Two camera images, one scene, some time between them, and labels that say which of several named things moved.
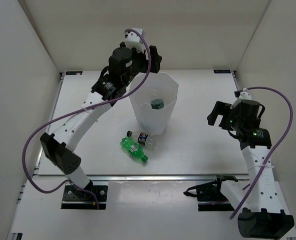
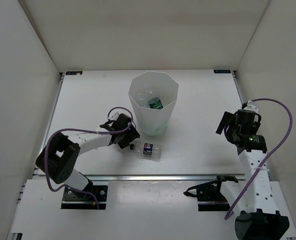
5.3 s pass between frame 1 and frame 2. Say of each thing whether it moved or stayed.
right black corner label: stayed
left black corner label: stayed
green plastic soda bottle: moved
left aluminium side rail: stayed
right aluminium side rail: stayed
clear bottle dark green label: stayed
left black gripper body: moved
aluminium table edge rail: stayed
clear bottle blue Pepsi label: moved
